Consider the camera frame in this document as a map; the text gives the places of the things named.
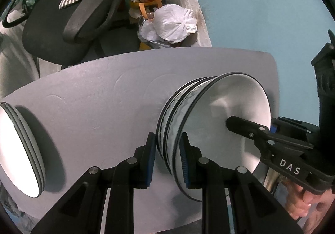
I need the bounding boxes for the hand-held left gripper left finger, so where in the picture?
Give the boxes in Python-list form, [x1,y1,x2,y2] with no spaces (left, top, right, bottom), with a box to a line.
[31,132,157,234]

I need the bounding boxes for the grey bed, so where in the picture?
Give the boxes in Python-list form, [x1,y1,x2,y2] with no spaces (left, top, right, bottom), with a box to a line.
[0,20,40,98]

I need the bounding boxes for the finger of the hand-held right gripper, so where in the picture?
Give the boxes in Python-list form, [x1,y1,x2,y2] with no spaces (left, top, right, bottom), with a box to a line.
[225,116,314,157]
[270,117,318,136]

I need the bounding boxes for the knotted white plastic bag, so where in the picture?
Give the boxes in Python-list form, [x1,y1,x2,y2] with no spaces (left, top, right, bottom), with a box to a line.
[153,5,198,44]

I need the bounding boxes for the person's right hand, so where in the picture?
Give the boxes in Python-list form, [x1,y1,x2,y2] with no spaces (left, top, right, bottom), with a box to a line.
[284,179,335,234]

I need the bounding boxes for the black office chair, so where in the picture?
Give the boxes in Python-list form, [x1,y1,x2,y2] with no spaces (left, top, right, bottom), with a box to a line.
[3,0,173,69]

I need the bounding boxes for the white ribbed bowl black rim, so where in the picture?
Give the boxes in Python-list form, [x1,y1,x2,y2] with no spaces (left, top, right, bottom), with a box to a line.
[156,77,207,166]
[163,75,218,179]
[174,73,271,202]

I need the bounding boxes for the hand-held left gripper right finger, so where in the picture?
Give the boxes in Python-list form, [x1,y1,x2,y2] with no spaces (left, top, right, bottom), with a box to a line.
[179,132,304,234]

